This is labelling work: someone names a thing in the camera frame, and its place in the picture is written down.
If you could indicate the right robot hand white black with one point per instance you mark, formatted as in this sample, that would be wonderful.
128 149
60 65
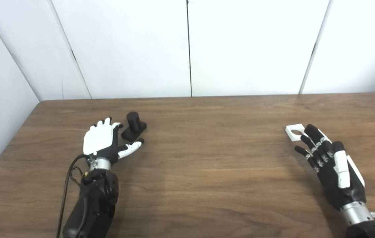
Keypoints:
334 185

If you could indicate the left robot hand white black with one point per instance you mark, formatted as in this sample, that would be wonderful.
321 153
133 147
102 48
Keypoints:
98 138

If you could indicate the black peg with square base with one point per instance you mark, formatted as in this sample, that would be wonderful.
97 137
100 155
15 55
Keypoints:
133 127

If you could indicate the white square piece with hole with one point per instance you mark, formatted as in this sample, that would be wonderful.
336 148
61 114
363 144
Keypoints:
290 136

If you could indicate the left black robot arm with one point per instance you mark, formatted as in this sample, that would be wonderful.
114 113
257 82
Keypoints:
96 198

